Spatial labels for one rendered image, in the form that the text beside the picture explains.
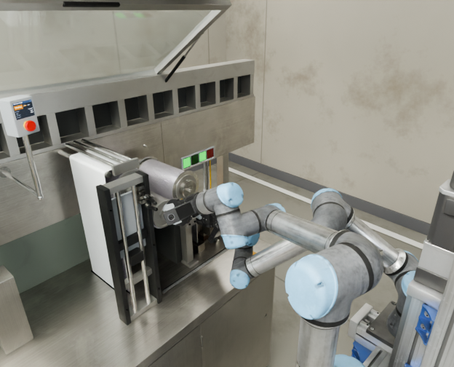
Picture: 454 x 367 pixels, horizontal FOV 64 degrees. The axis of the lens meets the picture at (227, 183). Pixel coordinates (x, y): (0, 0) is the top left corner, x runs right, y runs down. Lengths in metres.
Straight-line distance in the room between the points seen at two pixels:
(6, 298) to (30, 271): 0.34
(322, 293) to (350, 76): 3.24
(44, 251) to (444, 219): 1.42
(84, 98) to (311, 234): 1.03
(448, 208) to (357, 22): 2.95
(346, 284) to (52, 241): 1.23
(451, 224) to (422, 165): 2.70
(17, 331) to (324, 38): 3.47
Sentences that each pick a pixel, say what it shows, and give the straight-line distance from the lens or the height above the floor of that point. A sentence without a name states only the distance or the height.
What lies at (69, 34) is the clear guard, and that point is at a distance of 1.23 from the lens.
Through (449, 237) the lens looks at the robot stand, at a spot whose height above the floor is 1.42.
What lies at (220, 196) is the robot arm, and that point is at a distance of 1.06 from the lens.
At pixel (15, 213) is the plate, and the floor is 1.24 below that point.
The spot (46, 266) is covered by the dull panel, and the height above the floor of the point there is 0.97.
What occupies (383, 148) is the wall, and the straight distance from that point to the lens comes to 3.80.
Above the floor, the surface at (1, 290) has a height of 1.14.
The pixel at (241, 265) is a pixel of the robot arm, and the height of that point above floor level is 1.06.
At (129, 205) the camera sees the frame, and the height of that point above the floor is 1.34.
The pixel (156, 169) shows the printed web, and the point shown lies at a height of 1.30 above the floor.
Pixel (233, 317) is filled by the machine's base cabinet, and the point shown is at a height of 0.69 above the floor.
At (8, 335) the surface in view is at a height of 0.97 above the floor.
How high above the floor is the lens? 1.91
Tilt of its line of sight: 25 degrees down
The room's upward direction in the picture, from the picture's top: straight up
